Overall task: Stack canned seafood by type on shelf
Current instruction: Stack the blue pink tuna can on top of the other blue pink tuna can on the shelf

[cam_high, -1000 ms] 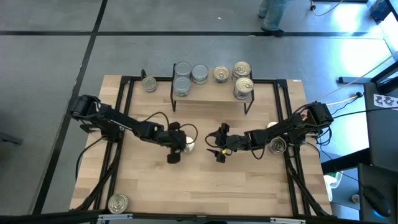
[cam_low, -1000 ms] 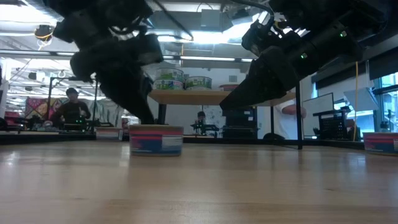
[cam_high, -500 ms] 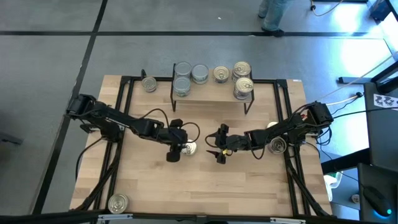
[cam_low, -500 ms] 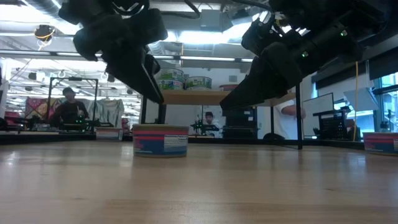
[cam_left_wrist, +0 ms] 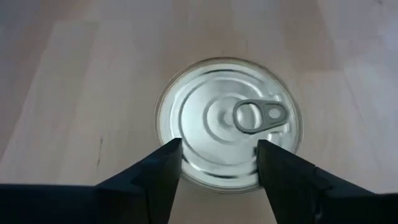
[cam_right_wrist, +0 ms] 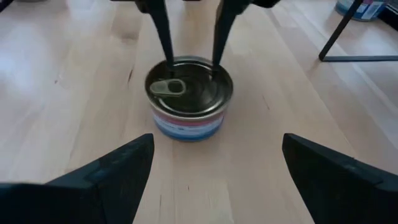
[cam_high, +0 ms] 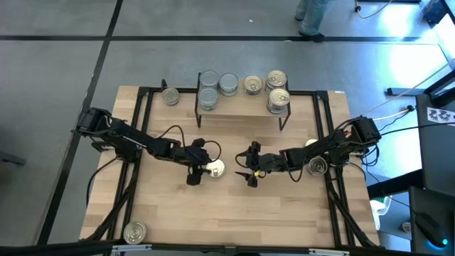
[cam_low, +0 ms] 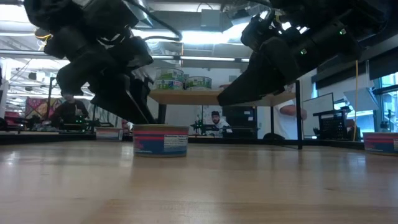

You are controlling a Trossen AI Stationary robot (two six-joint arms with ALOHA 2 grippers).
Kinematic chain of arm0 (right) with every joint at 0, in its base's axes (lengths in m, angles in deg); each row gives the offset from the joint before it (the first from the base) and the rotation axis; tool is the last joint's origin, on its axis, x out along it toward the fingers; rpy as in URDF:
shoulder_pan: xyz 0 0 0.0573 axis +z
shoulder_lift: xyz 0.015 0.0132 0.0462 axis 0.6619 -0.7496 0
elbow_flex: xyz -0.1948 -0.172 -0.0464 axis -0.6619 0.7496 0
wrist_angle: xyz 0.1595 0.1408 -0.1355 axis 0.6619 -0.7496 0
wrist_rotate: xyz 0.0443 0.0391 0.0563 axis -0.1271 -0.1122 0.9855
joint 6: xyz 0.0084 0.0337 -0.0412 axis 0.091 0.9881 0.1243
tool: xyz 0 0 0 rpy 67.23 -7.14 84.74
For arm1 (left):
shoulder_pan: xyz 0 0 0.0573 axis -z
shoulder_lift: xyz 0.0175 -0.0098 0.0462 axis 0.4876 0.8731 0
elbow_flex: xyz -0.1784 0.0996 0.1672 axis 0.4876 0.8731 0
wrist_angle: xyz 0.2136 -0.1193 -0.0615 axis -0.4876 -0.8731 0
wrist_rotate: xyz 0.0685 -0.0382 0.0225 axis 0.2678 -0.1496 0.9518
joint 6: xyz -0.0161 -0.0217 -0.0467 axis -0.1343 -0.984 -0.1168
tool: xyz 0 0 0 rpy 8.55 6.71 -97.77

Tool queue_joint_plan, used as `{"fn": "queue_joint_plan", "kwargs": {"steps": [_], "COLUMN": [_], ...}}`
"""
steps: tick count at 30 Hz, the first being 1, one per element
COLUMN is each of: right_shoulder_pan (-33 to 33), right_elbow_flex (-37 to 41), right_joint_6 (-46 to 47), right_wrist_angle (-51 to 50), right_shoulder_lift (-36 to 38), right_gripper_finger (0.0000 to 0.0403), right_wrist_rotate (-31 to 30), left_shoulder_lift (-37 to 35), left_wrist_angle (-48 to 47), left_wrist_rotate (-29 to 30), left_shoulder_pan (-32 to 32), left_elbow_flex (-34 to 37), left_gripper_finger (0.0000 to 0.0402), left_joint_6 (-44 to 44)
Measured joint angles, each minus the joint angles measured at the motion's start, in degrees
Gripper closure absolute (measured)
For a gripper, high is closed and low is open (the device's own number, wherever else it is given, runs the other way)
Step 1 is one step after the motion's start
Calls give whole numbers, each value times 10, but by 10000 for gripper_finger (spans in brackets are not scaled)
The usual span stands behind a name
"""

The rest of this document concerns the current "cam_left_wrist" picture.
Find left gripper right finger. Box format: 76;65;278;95
256;139;331;224

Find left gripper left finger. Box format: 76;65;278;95
94;138;183;224

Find blue pink salmon can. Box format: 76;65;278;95
154;57;304;194

